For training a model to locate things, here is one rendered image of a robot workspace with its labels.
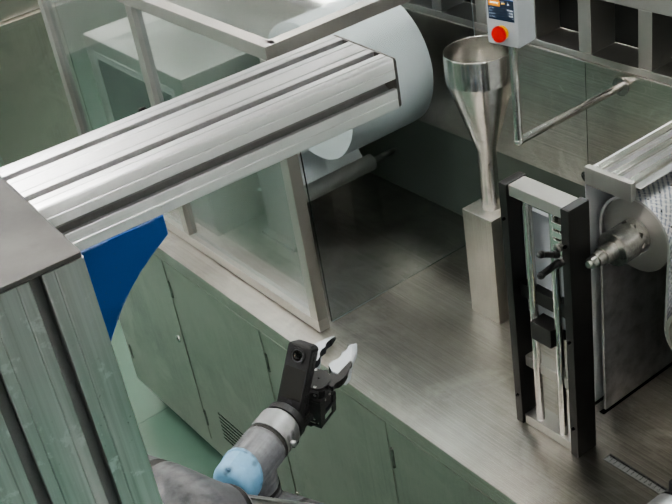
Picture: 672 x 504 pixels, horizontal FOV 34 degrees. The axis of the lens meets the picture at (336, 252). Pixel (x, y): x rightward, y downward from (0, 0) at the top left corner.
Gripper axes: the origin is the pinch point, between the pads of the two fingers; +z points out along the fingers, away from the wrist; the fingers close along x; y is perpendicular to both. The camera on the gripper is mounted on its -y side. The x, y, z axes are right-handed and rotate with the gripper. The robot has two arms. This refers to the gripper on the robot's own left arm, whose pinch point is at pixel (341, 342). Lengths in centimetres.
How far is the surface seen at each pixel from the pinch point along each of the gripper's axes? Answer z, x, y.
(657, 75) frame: 70, 32, -26
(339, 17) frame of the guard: 55, -30, -33
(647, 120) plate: 70, 31, -16
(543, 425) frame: 23.9, 30.4, 27.4
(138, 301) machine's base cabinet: 74, -115, 86
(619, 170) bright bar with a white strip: 32, 36, -27
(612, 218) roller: 34, 36, -16
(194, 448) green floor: 70, -98, 138
